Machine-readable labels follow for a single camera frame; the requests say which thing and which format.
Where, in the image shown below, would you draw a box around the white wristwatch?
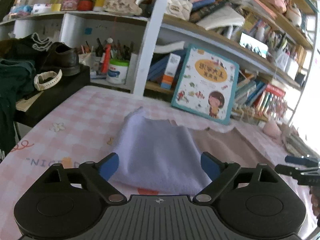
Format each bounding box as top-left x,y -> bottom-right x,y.
34,70 -> 62,91

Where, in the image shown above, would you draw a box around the dark green garment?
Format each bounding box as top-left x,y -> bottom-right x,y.
0,33 -> 53,155

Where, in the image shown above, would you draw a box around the right hand holding gripper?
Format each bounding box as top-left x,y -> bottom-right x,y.
310,186 -> 320,218

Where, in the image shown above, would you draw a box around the propped phone on shelf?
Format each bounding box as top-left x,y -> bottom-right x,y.
239,33 -> 268,59

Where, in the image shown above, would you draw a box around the stack of notebooks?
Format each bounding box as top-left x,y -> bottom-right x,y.
281,127 -> 319,159

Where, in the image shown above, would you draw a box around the black leather shoe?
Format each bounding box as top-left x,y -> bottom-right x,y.
41,42 -> 81,76

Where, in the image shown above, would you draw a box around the white and orange box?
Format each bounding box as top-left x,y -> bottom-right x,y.
160,53 -> 181,89

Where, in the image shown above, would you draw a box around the lilac and mauve knit sweater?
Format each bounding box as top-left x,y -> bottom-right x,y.
107,108 -> 284,195

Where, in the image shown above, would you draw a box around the red dictionary books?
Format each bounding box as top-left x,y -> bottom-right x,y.
254,83 -> 287,113

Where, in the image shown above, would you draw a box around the row of leaning books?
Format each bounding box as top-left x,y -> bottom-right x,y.
233,70 -> 267,108

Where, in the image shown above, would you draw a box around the pink checked tablecloth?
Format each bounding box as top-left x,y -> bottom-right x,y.
1,86 -> 286,239

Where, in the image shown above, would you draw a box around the pink plush toy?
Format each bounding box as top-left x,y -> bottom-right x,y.
263,120 -> 281,139

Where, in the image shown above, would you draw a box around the white wooden bookshelf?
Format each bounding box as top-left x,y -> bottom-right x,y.
0,0 -> 318,120

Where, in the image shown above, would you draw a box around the white tub with green lid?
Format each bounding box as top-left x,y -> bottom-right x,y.
106,59 -> 130,85

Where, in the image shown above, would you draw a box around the teal children's sound book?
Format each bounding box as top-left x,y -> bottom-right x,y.
171,44 -> 239,125

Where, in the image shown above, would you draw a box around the colourful star jar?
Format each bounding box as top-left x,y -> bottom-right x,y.
264,95 -> 287,121

